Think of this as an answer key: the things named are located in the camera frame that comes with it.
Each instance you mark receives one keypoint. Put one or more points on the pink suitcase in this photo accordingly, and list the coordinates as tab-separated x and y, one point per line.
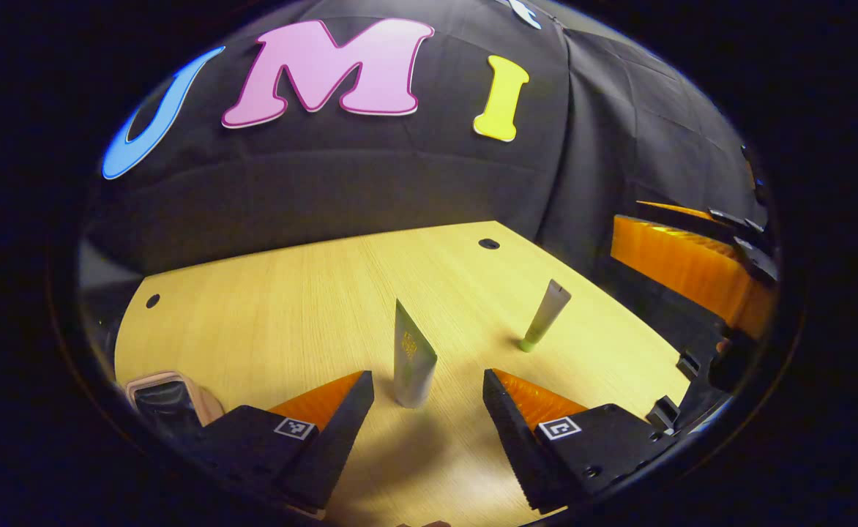
169	402

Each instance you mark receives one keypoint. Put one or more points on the black backdrop cloth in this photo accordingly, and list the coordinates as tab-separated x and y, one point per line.
370	176

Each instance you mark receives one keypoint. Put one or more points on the silver skin care tube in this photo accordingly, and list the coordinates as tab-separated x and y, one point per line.
411	366

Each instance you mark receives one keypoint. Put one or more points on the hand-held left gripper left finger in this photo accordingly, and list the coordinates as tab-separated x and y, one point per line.
334	446

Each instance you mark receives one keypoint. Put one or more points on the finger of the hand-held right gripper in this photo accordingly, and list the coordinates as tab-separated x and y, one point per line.
725	217
678	271

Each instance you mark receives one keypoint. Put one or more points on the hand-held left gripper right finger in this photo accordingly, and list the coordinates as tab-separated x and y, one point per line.
517	446

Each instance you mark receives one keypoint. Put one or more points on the grey tube with green cap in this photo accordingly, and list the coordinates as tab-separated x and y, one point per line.
548	311

